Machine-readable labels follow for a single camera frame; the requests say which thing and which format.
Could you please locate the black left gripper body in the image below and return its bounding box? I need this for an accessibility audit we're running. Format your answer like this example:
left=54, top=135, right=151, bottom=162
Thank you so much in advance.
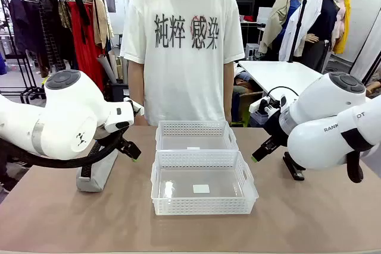
left=114, top=130, right=133, bottom=148

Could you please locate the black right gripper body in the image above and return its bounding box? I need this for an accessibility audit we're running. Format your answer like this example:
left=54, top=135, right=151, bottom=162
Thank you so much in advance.
left=263, top=110, right=292, bottom=148

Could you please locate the black stapler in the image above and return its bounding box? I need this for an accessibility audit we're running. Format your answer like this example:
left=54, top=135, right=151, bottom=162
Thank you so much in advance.
left=282, top=151, right=306, bottom=181

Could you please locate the grey CAMPUS pencil case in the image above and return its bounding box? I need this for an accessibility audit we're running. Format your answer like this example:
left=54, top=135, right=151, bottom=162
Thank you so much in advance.
left=76, top=140, right=120, bottom=193

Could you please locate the person's left forearm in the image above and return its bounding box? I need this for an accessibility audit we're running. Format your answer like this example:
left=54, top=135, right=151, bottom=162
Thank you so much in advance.
left=223, top=62, right=235, bottom=115

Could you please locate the person's right forearm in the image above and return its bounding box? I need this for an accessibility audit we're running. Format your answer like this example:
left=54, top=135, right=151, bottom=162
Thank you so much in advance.
left=127, top=59, right=147, bottom=118

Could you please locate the white perforated plastic basket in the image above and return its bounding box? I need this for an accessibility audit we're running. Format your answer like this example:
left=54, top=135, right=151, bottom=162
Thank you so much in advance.
left=151, top=149, right=259, bottom=215
left=155, top=120, right=240, bottom=151

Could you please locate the black storage bin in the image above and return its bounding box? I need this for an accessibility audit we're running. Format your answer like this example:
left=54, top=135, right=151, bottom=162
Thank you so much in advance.
left=109, top=80, right=130, bottom=103

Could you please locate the white background table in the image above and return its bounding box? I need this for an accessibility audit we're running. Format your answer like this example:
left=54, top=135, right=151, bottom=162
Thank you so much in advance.
left=238, top=60, right=324, bottom=94

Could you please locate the grey paper roll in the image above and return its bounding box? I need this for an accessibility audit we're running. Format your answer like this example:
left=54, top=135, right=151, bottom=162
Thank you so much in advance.
left=96, top=54, right=117, bottom=84

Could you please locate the person in white printed T-shirt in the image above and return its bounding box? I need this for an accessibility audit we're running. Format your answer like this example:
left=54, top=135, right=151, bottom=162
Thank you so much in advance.
left=120, top=0, right=245, bottom=127

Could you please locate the white box appliance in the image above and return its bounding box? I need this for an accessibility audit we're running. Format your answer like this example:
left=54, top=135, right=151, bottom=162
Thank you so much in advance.
left=245, top=43, right=263, bottom=60

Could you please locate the red dress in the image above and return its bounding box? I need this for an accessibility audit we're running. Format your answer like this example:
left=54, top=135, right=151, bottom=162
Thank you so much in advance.
left=67, top=0, right=105, bottom=91

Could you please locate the black stand pole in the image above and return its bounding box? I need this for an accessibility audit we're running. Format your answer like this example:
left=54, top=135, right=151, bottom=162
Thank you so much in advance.
left=288, top=0, right=310, bottom=63

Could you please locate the mannequin in beige coat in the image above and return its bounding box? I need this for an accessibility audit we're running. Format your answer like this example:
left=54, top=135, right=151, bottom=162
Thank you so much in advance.
left=258, top=0, right=301, bottom=58

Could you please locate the black clothes rack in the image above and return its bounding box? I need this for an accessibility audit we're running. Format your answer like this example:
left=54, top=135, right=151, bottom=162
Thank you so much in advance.
left=0, top=0, right=115, bottom=105

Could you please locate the beige hanging garment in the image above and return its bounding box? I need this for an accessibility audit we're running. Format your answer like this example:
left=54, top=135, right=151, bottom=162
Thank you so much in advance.
left=92, top=0, right=113, bottom=50

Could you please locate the mannequin in navy top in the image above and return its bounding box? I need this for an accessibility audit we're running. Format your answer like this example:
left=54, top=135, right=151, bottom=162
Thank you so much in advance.
left=300, top=0, right=343, bottom=73

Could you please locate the white hanging shirt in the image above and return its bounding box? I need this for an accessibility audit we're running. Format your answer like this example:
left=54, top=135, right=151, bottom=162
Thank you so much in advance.
left=278, top=0, right=324, bottom=62

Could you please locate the yellow hanging garment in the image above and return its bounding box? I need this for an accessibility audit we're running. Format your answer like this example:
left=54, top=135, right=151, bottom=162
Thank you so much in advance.
left=332, top=0, right=352, bottom=55

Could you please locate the dark navy jacket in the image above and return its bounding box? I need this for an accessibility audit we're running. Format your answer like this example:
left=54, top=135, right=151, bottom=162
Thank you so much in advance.
left=8, top=0, right=40, bottom=55

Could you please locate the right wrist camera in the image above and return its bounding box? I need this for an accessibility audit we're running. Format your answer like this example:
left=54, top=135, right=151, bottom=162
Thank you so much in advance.
left=249, top=95, right=287, bottom=118

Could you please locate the thin black camera cable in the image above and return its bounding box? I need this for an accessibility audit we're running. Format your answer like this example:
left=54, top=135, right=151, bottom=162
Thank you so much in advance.
left=267, top=86, right=299, bottom=103

